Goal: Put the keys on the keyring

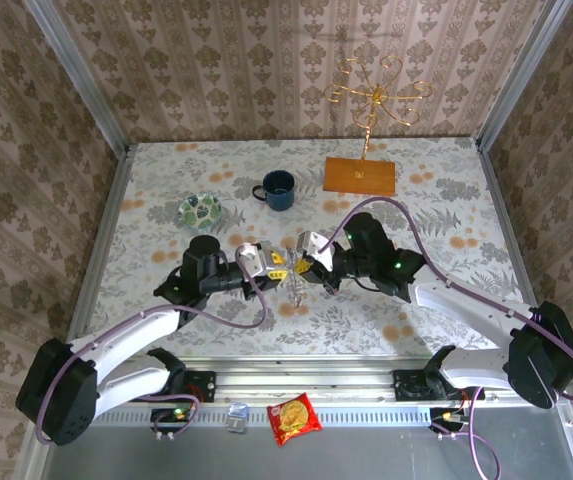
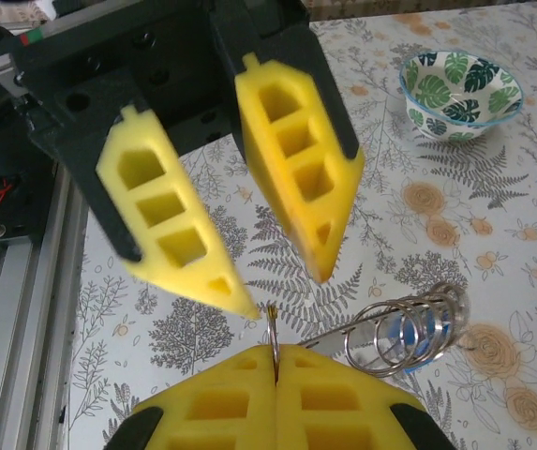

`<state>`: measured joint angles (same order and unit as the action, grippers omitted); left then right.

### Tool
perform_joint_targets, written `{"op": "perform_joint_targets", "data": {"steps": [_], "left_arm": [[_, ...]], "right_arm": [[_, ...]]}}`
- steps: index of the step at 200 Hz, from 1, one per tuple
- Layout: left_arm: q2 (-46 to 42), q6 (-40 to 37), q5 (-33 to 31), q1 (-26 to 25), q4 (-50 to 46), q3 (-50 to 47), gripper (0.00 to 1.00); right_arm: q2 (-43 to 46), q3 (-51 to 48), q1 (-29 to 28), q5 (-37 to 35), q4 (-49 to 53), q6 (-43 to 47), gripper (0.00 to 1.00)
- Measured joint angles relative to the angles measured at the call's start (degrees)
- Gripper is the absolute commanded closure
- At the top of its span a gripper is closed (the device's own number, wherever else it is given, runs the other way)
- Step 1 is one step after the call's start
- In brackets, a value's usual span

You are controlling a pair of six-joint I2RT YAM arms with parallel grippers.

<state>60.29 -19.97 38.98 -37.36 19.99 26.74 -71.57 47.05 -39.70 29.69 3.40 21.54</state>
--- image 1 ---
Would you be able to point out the silver metal keyring holder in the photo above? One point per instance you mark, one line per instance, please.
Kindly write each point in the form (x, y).
(296, 295)

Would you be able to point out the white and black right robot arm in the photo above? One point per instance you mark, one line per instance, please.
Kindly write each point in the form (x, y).
(466, 305)

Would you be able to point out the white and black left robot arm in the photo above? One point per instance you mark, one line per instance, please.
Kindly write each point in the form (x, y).
(131, 330)

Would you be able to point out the green leaf pattern bowl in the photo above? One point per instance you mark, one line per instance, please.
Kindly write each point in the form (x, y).
(200, 211)

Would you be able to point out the dark blue enamel mug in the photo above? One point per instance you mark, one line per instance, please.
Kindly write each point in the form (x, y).
(278, 192)

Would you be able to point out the floral tablecloth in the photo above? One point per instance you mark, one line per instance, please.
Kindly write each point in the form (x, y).
(176, 165)

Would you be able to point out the red snack packet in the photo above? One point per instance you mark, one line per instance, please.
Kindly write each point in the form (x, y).
(293, 419)

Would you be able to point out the small clear plastic box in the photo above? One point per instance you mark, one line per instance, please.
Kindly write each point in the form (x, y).
(237, 417)

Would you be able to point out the small black controller board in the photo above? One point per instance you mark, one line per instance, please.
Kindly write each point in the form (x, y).
(446, 416)
(173, 414)

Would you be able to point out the grey metal panel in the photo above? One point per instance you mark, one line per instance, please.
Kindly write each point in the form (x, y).
(366, 457)

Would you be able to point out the aluminium table edge rail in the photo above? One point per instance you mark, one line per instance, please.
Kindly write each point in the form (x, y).
(514, 250)
(102, 250)

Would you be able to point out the aluminium mounting rail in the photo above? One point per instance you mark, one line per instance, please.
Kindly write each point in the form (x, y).
(306, 380)

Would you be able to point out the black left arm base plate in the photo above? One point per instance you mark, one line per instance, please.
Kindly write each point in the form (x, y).
(206, 385)

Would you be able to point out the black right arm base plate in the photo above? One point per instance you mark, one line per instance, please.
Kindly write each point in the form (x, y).
(406, 387)

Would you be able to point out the aluminium frame post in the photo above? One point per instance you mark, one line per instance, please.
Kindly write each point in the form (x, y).
(81, 75)
(521, 75)

